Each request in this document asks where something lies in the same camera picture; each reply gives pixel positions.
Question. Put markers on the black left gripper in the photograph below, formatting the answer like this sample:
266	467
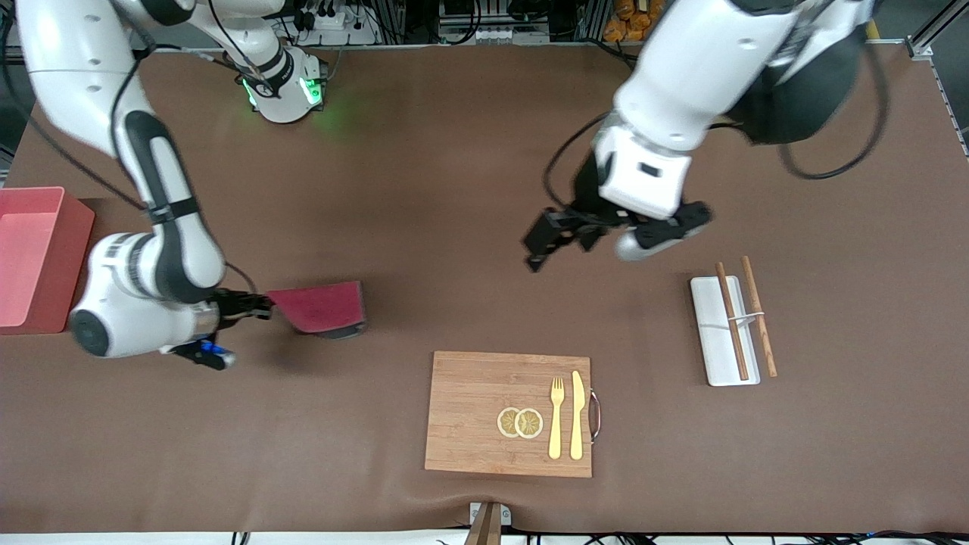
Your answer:
584	196

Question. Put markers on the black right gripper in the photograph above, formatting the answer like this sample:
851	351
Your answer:
234	305

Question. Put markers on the red and grey cloth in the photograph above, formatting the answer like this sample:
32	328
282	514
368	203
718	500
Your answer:
322	306

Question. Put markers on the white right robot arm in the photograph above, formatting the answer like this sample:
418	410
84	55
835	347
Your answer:
121	318

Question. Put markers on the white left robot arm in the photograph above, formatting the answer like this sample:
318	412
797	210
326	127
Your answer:
704	76

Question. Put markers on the brown table cover mat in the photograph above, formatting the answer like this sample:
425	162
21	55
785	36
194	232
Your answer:
484	227

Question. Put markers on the white rectangular tray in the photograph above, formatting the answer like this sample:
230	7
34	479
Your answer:
711	303

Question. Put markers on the yellow plastic knife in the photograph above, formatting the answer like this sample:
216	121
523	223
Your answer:
577	416

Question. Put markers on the yellow plastic fork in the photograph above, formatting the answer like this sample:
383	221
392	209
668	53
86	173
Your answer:
556	424

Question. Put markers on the yellow lemon slice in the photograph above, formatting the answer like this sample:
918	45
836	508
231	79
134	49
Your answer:
506	422
530	424

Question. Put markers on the brown wooden rod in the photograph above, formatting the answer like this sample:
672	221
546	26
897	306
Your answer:
758	316
732	322

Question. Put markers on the white socket strip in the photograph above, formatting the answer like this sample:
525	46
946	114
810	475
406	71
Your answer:
492	35

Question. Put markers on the pink plastic bin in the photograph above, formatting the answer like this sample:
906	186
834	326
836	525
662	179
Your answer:
45	265

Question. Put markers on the orange toy bread pile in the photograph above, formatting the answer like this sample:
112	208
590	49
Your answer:
628	23

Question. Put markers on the white power strip with plugs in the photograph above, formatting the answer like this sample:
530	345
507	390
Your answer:
333	26

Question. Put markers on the brown stand bar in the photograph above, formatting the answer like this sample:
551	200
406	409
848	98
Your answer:
484	530

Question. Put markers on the grey metal bracket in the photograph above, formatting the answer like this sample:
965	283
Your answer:
505	515

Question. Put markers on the aluminium frame strut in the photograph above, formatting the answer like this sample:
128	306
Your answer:
935	34

